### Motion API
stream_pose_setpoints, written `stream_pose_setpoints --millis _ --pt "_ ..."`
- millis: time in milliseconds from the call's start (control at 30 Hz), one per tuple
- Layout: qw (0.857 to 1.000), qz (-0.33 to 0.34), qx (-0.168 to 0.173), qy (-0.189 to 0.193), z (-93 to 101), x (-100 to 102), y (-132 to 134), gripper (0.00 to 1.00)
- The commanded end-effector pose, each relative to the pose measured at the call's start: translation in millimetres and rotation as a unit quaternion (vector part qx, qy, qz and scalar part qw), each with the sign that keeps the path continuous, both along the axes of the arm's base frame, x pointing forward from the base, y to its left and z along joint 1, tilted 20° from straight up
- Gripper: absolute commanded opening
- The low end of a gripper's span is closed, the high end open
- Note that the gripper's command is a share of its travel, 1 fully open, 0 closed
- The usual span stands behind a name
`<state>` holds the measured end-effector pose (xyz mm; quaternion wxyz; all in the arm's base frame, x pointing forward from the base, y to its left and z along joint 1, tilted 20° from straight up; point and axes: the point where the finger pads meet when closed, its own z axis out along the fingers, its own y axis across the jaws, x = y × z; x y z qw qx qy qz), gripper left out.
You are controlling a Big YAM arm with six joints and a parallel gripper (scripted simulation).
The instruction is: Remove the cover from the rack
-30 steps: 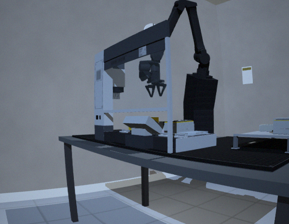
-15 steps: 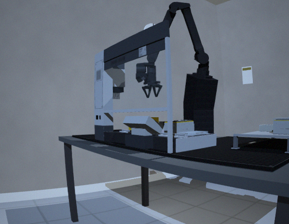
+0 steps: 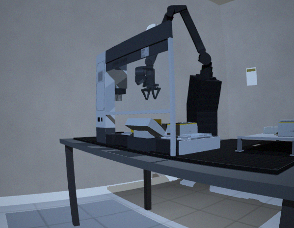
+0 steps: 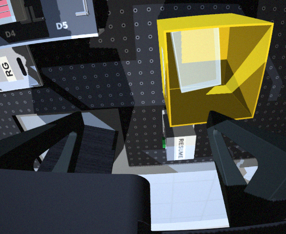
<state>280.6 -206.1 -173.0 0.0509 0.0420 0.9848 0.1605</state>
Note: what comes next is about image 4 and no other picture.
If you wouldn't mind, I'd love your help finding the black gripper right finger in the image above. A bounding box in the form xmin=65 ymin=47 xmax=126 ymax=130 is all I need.
xmin=206 ymin=110 xmax=286 ymax=227

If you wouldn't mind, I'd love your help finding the yellow open bin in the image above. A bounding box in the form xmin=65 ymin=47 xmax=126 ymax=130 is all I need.
xmin=157 ymin=13 xmax=274 ymax=127

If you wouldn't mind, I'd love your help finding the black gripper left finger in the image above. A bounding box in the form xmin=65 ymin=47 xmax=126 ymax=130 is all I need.
xmin=0 ymin=111 xmax=85 ymax=173

